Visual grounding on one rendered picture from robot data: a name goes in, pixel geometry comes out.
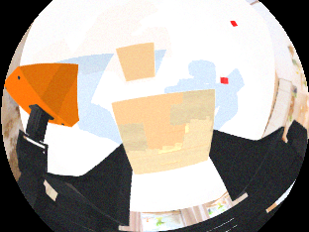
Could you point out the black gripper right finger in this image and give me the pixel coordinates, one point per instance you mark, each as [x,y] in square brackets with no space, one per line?
[238,159]

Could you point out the small red block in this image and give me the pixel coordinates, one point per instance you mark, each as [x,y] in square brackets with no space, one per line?
[224,80]

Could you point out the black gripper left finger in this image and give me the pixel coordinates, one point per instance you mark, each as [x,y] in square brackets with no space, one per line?
[107,187]

